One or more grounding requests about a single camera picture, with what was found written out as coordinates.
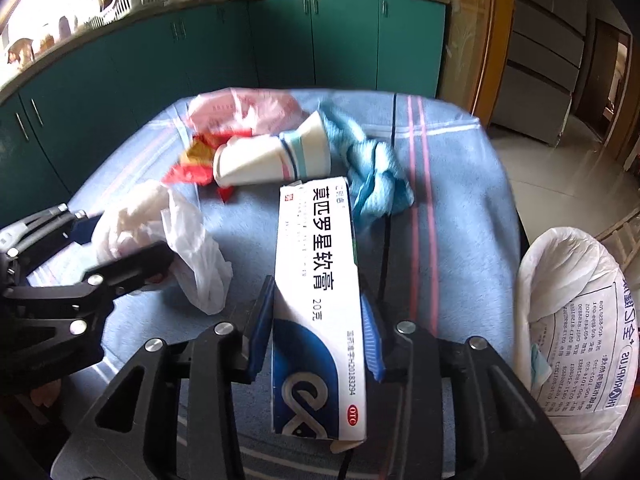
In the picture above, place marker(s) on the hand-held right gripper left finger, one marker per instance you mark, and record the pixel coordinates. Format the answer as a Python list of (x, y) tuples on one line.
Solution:
[(262, 332)]

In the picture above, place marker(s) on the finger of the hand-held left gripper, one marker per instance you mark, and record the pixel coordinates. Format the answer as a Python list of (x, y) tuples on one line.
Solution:
[(135, 265), (87, 227)]

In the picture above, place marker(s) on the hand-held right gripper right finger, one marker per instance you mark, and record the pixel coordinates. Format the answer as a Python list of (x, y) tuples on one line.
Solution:
[(374, 345)]

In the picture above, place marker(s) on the white plastic bag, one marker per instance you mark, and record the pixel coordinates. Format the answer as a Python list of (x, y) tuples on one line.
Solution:
[(195, 255)]

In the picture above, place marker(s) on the white blue medicine box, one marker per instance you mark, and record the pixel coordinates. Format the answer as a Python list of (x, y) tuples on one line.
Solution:
[(320, 285)]

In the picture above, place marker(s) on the white woven sack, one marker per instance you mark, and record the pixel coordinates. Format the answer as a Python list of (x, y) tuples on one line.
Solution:
[(565, 270)]

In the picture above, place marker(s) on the red yellow snack wrapper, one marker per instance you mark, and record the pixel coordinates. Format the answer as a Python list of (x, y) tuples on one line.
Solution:
[(197, 160)]

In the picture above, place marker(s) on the white paper cup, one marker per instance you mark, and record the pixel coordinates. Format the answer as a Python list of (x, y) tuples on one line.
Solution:
[(250, 160)]

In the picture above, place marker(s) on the teal base cabinets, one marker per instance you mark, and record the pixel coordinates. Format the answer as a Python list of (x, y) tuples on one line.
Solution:
[(350, 40), (125, 75)]

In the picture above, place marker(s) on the blue cloth rag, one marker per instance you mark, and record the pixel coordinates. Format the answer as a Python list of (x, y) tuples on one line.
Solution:
[(370, 170)]

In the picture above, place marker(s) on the blue striped blanket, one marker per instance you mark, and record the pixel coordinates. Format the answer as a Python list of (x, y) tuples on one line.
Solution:
[(450, 185)]

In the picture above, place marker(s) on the striped paper cup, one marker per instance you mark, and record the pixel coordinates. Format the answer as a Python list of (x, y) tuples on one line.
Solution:
[(310, 145)]

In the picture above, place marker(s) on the printed pink plastic bag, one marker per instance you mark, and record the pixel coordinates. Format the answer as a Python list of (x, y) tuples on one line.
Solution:
[(250, 107)]

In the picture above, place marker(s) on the white dish rack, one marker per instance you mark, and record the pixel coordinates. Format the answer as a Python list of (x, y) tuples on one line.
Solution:
[(122, 2)]

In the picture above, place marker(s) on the wooden framed glass door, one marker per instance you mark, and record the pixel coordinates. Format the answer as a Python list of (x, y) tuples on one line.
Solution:
[(475, 35)]

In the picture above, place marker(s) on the grey refrigerator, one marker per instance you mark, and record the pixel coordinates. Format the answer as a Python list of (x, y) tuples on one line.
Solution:
[(545, 60)]

